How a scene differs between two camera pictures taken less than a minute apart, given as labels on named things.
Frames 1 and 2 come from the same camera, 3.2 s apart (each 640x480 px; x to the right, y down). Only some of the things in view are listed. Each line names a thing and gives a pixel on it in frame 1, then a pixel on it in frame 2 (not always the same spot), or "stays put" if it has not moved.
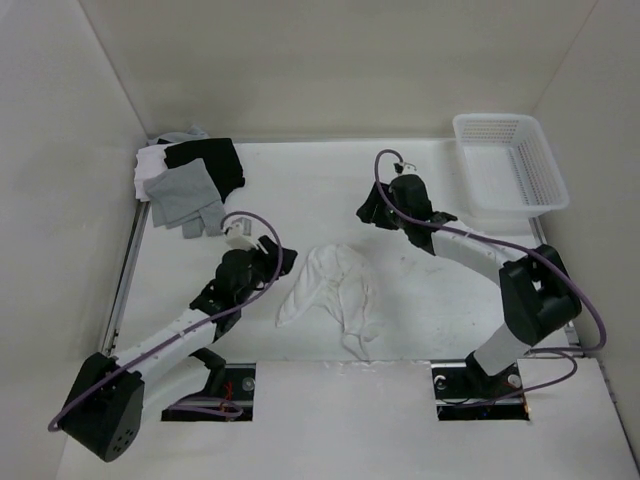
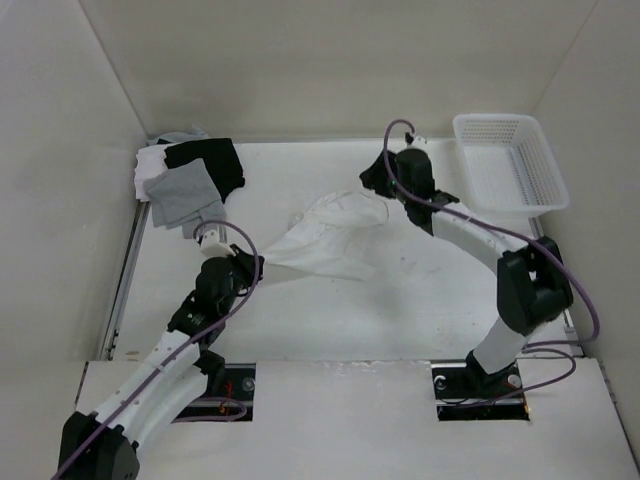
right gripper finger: (377, 211) → (377, 176)
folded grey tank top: (186, 195) stays put
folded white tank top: (151, 160) stays put
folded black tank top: (220, 158) stays put
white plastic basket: (509, 167) stays put
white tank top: (334, 276) → (340, 237)
